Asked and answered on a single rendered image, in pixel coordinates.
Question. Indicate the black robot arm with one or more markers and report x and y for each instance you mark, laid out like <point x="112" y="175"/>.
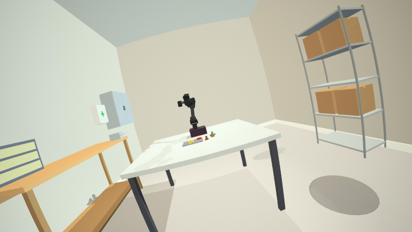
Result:
<point x="193" y="119"/>

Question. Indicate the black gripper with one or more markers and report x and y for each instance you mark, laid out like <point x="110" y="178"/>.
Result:
<point x="186" y="102"/>

